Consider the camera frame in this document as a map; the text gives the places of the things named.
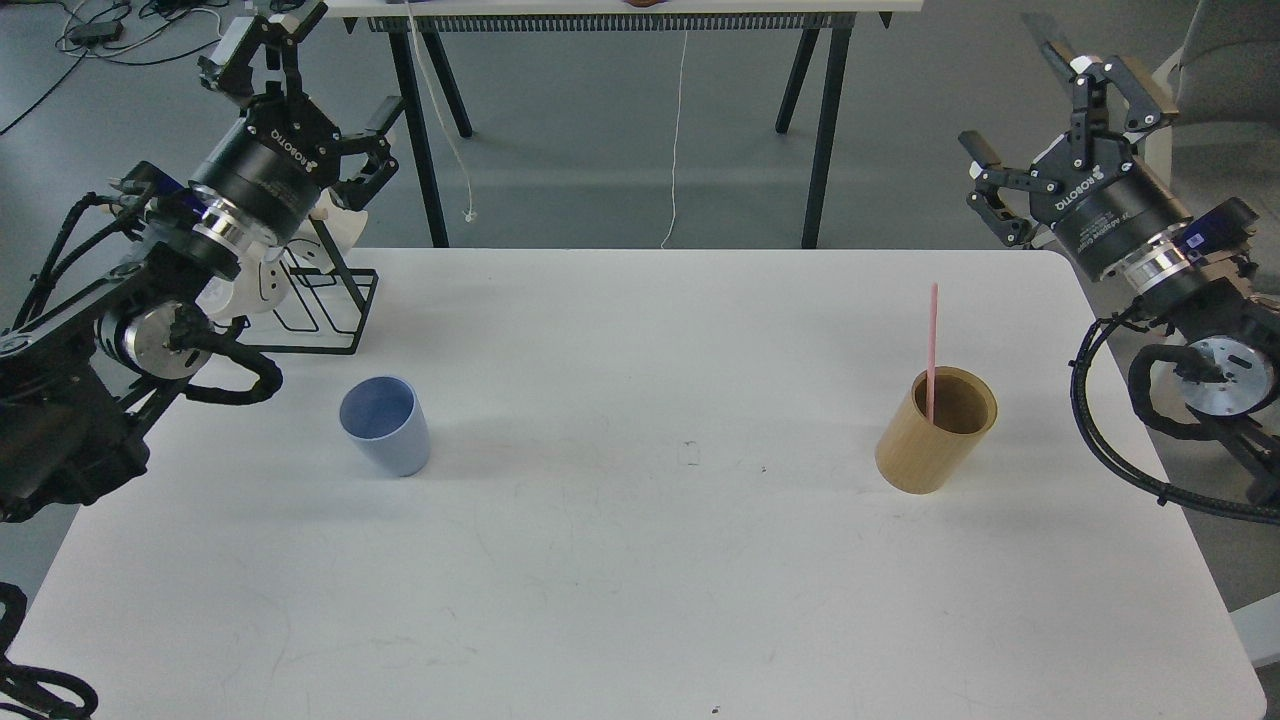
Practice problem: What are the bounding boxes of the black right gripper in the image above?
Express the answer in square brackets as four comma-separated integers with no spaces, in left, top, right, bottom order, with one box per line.
[959,14,1196,283]

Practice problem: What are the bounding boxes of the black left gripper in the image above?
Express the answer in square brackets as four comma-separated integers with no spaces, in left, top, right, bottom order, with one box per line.
[189,1,404,245]

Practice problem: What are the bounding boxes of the pink chopstick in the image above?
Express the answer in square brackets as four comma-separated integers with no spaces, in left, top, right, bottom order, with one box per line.
[924,282,940,425]

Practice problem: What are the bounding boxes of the blue plastic cup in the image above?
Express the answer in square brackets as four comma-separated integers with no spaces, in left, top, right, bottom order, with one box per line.
[338,375,431,477]

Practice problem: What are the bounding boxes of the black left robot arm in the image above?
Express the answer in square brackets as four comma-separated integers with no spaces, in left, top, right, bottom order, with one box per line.
[1,3,404,523]

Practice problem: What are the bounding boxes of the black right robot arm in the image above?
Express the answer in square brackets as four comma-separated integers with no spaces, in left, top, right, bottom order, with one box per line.
[959,13,1279,525]

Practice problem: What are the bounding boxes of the bamboo wooden cup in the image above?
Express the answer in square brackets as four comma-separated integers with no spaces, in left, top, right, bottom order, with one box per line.
[874,366,998,495]

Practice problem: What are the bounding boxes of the grey office chair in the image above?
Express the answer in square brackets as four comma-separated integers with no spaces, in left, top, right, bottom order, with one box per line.
[1147,1,1279,297]

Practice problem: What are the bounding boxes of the black-legged background table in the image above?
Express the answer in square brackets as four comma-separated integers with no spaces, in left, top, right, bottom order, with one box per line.
[325,0,925,250]

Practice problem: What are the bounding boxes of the black floor cables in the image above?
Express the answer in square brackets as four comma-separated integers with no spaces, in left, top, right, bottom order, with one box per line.
[0,0,271,136]

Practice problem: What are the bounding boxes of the black wire cup rack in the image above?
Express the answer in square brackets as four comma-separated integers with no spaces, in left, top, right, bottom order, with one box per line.
[239,222,380,356]

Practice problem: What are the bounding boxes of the white hanging cord left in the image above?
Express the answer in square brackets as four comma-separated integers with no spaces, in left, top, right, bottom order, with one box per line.
[404,0,479,225]

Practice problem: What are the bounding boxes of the white hanging cable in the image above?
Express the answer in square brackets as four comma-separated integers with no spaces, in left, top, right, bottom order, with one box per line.
[660,28,690,250]

